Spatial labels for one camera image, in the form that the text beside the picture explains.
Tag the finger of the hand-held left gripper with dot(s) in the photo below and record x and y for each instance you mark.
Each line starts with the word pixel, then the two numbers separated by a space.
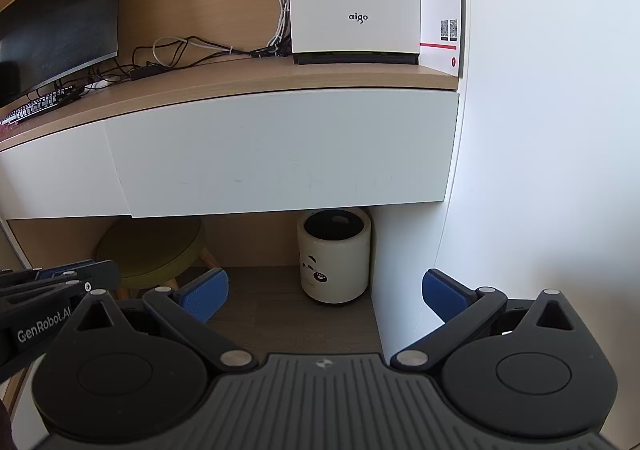
pixel 67 267
pixel 107 277

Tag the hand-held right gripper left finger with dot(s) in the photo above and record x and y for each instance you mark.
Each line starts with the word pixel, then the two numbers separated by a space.
pixel 207 292

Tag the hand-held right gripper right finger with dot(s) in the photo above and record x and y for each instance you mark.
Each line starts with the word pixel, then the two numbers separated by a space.
pixel 445 292

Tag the wide white desk drawer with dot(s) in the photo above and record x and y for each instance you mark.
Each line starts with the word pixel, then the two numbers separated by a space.
pixel 280 150

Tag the green round stool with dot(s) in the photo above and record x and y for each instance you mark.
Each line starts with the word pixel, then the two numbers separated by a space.
pixel 150 250

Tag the narrow white desk drawer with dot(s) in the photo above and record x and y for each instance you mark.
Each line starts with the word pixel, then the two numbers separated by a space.
pixel 55 180

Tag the white bear-face trash bin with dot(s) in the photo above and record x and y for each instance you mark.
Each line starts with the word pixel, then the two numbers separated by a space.
pixel 330 270

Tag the black keyboard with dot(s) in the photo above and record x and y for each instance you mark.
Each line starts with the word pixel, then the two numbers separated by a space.
pixel 35 107

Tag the black power adapter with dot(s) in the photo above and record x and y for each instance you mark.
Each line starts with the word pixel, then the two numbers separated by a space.
pixel 147 71

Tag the black computer monitor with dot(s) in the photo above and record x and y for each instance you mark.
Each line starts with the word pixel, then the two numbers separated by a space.
pixel 60 20

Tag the white wall poster red print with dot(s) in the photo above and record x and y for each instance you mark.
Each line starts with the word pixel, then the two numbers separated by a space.
pixel 440 5

